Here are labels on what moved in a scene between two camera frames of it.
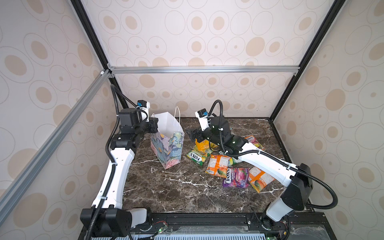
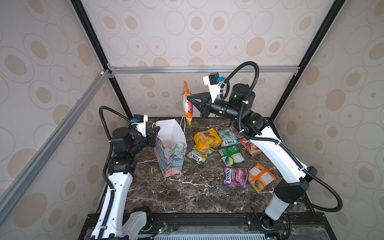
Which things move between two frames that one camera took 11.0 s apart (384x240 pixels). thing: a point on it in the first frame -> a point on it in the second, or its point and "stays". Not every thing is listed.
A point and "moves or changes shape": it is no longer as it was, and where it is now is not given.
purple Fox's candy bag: [237, 177] stays
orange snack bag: [259, 179] stays
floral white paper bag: [167, 143] moves or changes shape
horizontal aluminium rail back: [204, 69] stays
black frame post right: [336, 6] stays
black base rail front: [231, 226] stays
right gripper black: [192, 135] -> [203, 106]
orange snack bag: [218, 165] -> [187, 106]
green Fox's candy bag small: [199, 157] stays
